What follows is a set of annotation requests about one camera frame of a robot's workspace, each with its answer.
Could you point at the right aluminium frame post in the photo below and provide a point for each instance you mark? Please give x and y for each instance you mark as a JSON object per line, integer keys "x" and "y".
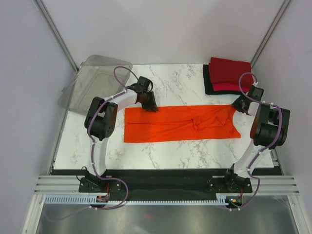
{"x": 270, "y": 31}

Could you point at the pink folded shirt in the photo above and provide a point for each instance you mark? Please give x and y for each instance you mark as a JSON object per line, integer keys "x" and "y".
{"x": 225, "y": 87}

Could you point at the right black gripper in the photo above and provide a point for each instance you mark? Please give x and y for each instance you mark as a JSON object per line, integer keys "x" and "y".
{"x": 235, "y": 105}

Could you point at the black folded shirt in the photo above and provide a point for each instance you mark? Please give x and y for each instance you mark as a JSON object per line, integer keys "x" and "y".
{"x": 245, "y": 84}

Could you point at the clear plastic bin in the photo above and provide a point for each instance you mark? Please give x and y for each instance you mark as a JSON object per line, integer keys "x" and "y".
{"x": 98, "y": 76}

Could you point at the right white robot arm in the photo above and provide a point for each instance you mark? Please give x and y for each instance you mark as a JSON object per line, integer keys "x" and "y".
{"x": 269, "y": 130}

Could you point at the aluminium frame post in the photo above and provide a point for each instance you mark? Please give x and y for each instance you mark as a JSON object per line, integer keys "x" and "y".
{"x": 270, "y": 31}
{"x": 56, "y": 34}

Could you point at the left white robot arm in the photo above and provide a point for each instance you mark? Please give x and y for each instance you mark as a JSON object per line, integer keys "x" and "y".
{"x": 102, "y": 114}

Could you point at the dark red folded shirt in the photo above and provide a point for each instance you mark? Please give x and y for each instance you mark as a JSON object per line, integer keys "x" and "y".
{"x": 226, "y": 70}

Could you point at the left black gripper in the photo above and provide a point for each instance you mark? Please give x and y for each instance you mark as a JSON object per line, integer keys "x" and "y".
{"x": 152, "y": 107}

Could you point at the left aluminium frame post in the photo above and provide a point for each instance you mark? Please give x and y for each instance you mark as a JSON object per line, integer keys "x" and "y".
{"x": 56, "y": 34}

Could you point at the white slotted cable duct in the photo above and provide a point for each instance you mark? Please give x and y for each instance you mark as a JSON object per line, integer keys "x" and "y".
{"x": 109, "y": 200}

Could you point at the left aluminium rail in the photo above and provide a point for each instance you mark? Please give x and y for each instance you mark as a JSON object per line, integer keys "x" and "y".
{"x": 56, "y": 185}

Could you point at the orange t shirt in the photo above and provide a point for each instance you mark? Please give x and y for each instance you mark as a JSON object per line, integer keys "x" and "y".
{"x": 180, "y": 123}

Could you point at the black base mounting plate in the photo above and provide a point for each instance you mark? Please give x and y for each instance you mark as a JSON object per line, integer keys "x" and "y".
{"x": 152, "y": 183}

